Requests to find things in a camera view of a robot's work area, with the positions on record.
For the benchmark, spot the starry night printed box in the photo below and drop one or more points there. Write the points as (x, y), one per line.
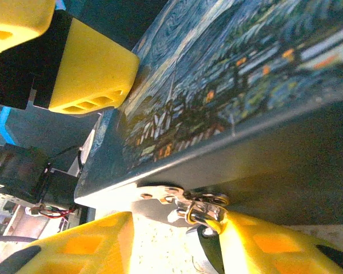
(245, 85)

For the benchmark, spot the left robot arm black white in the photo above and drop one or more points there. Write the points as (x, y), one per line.
(23, 171)

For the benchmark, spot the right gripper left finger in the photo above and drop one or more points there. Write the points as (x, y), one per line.
(83, 248)

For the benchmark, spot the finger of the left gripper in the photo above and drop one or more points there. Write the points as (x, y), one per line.
(97, 71)
(17, 20)

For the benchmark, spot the blue table edge strip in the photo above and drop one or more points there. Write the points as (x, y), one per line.
(6, 125)

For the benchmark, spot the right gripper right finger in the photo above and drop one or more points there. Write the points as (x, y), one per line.
(274, 248)

